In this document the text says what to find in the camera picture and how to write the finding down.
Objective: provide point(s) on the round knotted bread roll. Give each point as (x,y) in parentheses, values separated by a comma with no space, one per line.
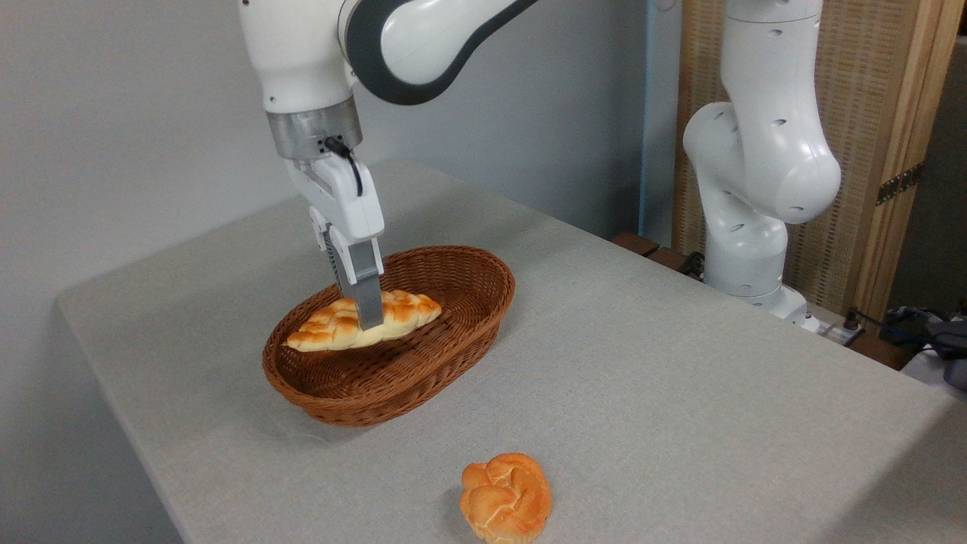
(506,499)

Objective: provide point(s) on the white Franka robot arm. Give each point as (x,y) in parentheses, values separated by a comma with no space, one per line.
(302,45)

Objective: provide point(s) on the dark metal screen hinge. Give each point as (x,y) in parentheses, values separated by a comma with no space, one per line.
(899,183)

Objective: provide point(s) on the brown oval wicker basket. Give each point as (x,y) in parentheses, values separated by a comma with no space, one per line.
(453,355)

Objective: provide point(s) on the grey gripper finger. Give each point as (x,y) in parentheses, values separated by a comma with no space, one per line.
(330,253)
(366,287)

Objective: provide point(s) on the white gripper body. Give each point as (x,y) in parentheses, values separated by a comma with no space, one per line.
(344,200)

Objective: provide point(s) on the long braided bread loaf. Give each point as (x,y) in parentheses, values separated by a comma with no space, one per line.
(408,310)

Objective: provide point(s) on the dark grey device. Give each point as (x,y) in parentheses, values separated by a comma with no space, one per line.
(953,344)

